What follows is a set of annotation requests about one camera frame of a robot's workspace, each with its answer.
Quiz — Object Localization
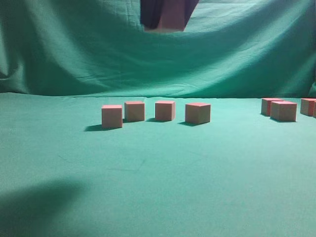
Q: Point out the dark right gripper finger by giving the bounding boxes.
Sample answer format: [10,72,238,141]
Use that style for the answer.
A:
[140,0,164,29]
[184,0,199,25]

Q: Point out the pink cube column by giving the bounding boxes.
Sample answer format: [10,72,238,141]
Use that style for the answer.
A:
[185,102,211,124]
[261,98,282,116]
[270,101,297,122]
[155,101,176,121]
[123,101,145,122]
[300,98,316,117]
[144,0,185,33]
[101,105,123,128]

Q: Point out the green cloth backdrop and cover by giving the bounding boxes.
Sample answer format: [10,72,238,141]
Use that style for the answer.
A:
[0,0,316,237]

